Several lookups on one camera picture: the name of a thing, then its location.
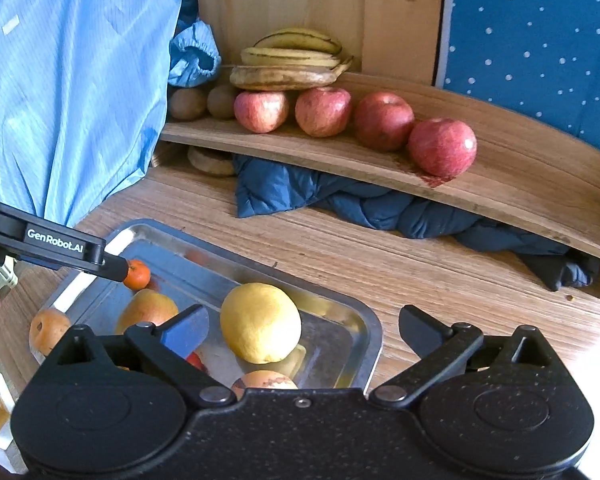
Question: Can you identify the kiwi right brown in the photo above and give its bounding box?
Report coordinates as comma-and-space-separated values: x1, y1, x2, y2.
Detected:
207, 84, 238, 120

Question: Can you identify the yellow lemon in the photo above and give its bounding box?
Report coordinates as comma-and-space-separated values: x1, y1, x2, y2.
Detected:
220, 283, 302, 365

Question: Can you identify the red cherry tomato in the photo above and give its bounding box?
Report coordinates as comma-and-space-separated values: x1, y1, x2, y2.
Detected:
186, 351, 207, 373

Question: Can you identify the dark blue quilted cloth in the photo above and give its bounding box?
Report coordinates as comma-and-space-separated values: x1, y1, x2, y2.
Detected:
233, 155, 600, 292

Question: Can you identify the kiwi left brown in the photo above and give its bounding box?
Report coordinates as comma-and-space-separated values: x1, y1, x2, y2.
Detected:
168, 88, 207, 122

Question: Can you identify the round beige speckled melon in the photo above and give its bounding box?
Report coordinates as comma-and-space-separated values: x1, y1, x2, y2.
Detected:
230, 370, 298, 399

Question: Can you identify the yellow green mango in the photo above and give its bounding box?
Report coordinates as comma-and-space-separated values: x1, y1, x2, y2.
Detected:
114, 289, 180, 335

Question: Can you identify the banana bunch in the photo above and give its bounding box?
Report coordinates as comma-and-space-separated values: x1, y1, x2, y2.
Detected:
230, 27, 354, 91

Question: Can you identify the beige fruit under shelf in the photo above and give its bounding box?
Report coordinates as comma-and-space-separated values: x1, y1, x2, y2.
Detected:
187, 146, 235, 177

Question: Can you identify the metal baking tray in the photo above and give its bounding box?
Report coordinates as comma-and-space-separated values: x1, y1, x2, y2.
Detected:
28, 218, 385, 396

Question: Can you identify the red apple rightmost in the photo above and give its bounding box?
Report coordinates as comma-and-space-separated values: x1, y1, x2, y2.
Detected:
407, 118, 478, 178

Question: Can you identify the pale red apple leftmost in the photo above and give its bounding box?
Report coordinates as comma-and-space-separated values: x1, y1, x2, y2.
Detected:
234, 91, 290, 133

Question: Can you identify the wooden desk shelf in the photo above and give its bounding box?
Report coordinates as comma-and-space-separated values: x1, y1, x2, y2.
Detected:
149, 64, 600, 302

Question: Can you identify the small orange tangerine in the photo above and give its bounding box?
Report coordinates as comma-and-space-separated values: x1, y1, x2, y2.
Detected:
123, 259, 151, 292

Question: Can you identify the light blue garment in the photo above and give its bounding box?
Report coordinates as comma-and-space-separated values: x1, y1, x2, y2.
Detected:
0, 0, 221, 226

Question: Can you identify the kiwi brown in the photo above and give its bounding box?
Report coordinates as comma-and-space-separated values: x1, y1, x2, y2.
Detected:
168, 88, 207, 122
207, 84, 238, 120

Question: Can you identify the blue starry fabric wardrobe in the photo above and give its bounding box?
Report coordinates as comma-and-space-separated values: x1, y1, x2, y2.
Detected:
434, 0, 600, 150

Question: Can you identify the small beige speckled fruit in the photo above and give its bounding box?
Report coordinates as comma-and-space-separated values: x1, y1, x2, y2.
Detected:
29, 309, 71, 356

